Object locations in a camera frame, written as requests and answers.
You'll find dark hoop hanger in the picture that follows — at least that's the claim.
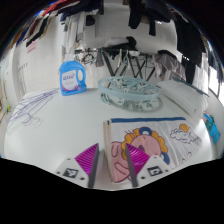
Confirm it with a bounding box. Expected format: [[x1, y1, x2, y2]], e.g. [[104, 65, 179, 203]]
[[171, 75, 209, 98]]

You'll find pale green round clip hanger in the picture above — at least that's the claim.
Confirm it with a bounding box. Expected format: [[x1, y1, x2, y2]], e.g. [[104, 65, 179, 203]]
[[97, 76, 164, 112]]

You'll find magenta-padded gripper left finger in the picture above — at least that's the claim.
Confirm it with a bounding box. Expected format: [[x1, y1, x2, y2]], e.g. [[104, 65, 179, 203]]
[[54, 143, 100, 188]]

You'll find blue detergent bottle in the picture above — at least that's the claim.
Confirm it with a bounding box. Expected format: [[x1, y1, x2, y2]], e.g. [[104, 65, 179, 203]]
[[58, 60, 88, 97]]

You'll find grey shirt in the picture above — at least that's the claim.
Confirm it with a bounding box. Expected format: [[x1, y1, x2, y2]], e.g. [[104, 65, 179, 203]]
[[153, 51, 186, 82]]

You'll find teal bucket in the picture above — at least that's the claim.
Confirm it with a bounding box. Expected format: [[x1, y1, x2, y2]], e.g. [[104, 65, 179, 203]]
[[204, 114, 216, 133]]

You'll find blue bucket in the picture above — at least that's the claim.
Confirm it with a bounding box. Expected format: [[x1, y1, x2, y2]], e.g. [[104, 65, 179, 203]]
[[209, 124, 222, 145]]

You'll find white pillow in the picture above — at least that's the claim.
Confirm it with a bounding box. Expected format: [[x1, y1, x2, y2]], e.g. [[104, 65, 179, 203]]
[[156, 79, 210, 124]]

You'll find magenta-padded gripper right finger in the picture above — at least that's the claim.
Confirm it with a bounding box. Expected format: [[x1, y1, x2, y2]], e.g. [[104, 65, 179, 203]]
[[124, 143, 173, 188]]

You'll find bundle of wire clothes hangers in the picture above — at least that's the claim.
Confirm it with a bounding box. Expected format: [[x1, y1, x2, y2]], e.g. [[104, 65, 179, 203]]
[[6, 88, 61, 134]]

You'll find cartoon print towel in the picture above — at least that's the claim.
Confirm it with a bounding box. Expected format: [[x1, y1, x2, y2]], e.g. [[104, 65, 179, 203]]
[[102, 116, 203, 184]]

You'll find black folding drying rack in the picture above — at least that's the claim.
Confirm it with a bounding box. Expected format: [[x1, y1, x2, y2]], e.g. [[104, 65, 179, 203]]
[[74, 46, 158, 83]]

